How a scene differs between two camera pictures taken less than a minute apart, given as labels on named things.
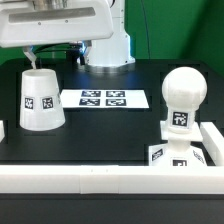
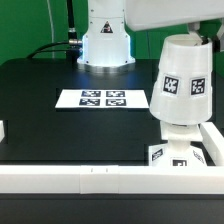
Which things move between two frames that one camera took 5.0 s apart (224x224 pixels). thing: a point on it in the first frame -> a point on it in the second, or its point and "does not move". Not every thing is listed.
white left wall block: x=2 y=131 does not move
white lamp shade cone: x=41 y=105 -> x=183 y=88
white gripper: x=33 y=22 -> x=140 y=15
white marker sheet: x=104 y=99 does not move
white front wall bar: x=110 y=179 does not move
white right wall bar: x=213 y=140 does not move
